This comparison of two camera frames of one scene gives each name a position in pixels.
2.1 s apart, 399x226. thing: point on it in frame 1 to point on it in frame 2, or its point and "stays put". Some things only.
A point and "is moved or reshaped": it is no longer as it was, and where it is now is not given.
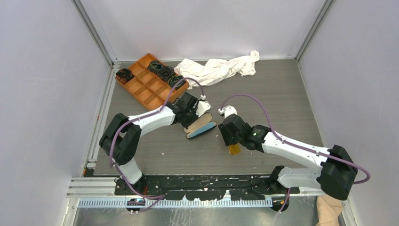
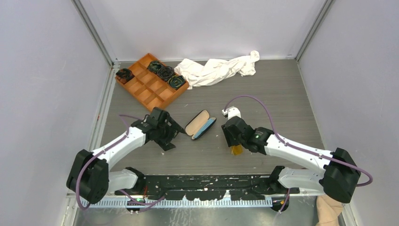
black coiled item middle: (165, 72) stays put
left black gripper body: (191, 117) to (166, 133)
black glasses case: (203, 124) stays put
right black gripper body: (229, 139) stays put
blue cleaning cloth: (211, 125) is moved or reshaped
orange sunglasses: (234, 149) stays put
